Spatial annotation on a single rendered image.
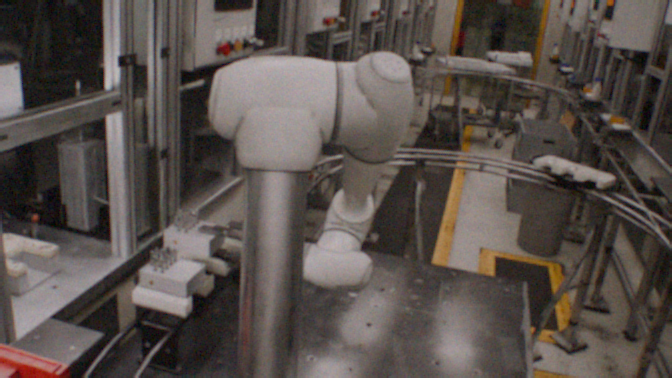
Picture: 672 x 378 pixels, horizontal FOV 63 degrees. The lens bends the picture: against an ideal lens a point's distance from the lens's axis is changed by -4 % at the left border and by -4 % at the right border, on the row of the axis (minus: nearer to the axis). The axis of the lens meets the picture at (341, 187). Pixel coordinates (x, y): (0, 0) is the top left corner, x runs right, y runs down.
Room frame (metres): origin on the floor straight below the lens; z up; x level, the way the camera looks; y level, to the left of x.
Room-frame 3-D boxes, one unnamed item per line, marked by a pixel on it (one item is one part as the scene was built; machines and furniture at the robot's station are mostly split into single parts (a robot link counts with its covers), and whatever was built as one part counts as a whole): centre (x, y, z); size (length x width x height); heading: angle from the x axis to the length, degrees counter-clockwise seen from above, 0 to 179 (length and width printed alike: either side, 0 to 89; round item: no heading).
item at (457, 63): (6.39, -1.34, 0.48); 0.88 x 0.56 x 0.96; 95
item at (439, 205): (5.52, -0.93, 0.01); 5.85 x 0.59 x 0.01; 167
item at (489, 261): (2.95, -1.13, 0.01); 1.00 x 0.55 x 0.01; 167
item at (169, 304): (1.31, 0.36, 0.84); 0.36 x 0.14 x 0.10; 167
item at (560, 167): (2.62, -1.11, 0.84); 0.37 x 0.14 x 0.10; 45
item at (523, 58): (7.55, -2.02, 0.48); 0.84 x 0.58 x 0.97; 175
